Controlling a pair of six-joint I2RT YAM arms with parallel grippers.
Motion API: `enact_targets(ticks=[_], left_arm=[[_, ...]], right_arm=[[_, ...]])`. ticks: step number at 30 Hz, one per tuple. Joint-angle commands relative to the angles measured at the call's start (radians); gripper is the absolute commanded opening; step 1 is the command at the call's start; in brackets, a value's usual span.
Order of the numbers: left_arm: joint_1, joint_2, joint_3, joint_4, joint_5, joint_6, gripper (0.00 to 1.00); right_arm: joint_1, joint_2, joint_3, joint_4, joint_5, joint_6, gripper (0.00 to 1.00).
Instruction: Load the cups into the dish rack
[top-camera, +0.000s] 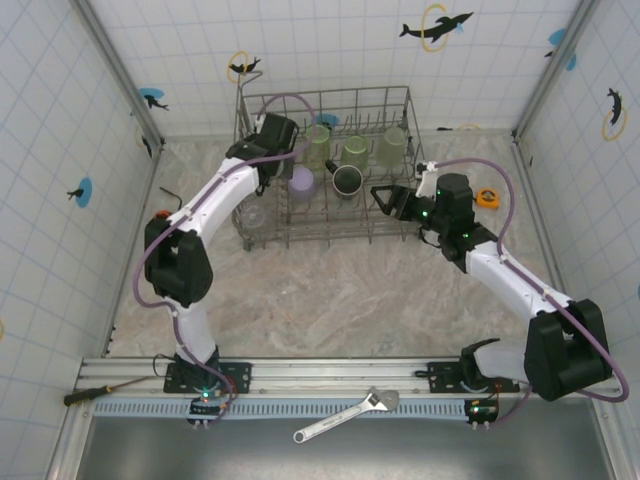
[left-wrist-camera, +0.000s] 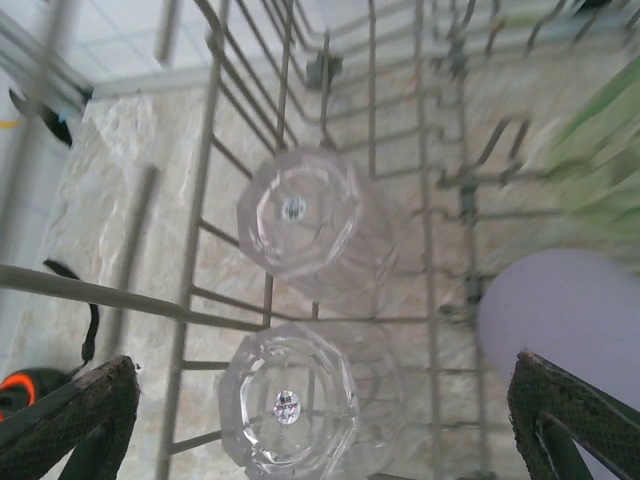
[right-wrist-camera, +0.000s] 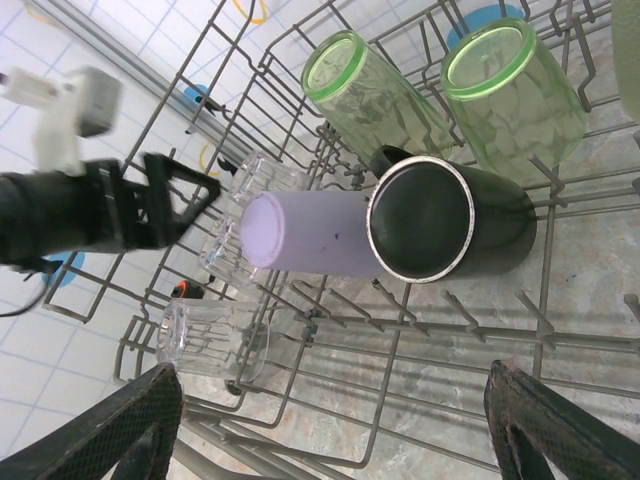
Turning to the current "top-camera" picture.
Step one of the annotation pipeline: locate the green plastic cup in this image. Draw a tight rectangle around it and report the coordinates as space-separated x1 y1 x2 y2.
303 123 333 172

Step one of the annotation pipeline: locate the purple plastic cup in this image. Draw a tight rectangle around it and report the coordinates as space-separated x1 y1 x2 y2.
287 166 319 204

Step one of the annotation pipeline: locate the black mug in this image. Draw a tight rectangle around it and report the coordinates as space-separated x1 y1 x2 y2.
323 158 365 197

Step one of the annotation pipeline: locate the short green glass cup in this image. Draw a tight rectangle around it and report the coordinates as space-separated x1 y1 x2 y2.
341 134 372 169

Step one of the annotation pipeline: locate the clear stemless glass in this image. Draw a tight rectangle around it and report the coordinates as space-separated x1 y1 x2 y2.
241 202 272 232

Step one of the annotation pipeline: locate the blue disc shark sticker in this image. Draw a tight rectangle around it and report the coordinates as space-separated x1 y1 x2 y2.
137 87 170 112

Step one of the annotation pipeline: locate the blue disc diver sticker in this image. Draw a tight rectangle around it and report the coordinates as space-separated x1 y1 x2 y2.
66 176 94 208

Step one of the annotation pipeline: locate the blue splash sticker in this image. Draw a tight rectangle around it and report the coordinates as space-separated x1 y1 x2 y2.
543 27 579 72

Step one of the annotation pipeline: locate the steel adjustable wrench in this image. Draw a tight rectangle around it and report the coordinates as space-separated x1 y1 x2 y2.
292 385 401 445

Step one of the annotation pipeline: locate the grey steel sheet panel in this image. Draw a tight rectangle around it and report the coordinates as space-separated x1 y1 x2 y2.
74 399 619 480

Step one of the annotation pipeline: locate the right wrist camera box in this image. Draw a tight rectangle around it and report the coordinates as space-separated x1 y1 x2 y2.
413 159 440 197

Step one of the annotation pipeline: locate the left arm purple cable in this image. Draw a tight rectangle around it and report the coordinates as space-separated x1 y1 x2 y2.
132 93 317 426

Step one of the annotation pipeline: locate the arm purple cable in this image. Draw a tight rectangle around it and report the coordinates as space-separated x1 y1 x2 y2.
433 157 630 427
132 93 317 426

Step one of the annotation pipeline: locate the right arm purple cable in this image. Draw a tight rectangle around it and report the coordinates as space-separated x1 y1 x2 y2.
433 157 630 427

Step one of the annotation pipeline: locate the grey wire dish rack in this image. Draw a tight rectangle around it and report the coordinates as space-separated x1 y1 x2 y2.
232 69 426 251

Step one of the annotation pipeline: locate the small dolphin yellow ring sticker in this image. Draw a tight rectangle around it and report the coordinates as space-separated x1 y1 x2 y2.
227 48 263 84

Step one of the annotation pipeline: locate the aluminium side rail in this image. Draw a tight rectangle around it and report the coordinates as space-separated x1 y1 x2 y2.
513 134 586 356
102 142 166 359

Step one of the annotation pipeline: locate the yellow ring black fish sticker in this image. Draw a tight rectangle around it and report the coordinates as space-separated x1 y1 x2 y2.
134 123 154 159

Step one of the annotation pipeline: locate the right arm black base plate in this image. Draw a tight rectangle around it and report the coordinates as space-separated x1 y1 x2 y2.
427 360 521 394

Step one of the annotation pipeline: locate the aluminium frame post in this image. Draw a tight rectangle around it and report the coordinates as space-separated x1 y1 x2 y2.
74 0 166 151
512 0 601 144

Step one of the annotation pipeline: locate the aluminium mounting rail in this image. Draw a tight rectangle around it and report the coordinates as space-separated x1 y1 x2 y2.
74 355 621 399

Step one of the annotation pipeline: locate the large dolphin yellow ring sticker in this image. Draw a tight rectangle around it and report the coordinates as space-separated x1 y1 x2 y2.
398 3 475 54

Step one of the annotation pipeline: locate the yellow ring black dolphin sticker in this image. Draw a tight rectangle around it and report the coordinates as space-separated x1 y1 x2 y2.
601 87 629 142

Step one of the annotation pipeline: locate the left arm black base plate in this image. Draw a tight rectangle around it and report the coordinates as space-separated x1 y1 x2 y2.
163 360 253 395

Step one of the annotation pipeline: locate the slotted grey cable duct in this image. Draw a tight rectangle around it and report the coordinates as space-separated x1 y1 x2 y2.
92 398 474 419

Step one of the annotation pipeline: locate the yellow black handled screwdriver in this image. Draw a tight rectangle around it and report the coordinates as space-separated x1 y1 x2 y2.
63 375 166 407

